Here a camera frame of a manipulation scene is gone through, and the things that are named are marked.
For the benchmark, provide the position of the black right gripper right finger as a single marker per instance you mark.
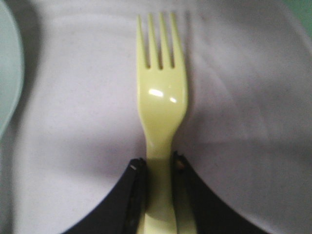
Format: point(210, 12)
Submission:
point(198, 209)

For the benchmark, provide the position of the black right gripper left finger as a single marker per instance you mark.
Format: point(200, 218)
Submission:
point(119, 212)

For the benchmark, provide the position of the beige round plate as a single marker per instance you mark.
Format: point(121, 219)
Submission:
point(248, 131)

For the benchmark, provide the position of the yellow plastic fork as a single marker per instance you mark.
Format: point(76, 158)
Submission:
point(162, 99)

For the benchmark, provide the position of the sage green plastic spoon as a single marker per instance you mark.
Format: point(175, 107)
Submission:
point(11, 65)

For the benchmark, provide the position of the light green plastic tray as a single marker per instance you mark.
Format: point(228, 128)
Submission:
point(302, 9)

